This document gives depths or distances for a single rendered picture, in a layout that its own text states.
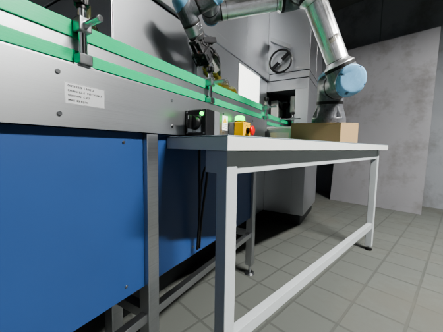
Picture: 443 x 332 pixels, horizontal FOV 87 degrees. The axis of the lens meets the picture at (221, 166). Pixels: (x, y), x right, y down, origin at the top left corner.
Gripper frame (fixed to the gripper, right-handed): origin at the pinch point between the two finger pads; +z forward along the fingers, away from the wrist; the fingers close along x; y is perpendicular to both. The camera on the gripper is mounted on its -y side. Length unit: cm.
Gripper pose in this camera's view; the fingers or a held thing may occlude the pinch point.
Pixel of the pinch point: (215, 73)
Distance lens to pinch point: 124.8
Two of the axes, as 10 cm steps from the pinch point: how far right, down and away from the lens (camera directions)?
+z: 3.7, 6.2, 7.0
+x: 8.6, 0.6, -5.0
